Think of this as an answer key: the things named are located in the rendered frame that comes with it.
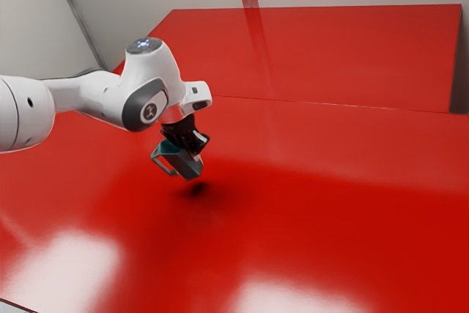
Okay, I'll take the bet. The teal faceted mug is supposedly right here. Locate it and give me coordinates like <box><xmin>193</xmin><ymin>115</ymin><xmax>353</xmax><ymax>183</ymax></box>
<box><xmin>149</xmin><ymin>139</ymin><xmax>205</xmax><ymax>182</ymax></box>

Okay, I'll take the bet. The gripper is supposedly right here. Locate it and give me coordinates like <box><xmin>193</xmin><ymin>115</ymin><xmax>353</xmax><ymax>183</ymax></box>
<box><xmin>160</xmin><ymin>114</ymin><xmax>211</xmax><ymax>156</ymax></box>

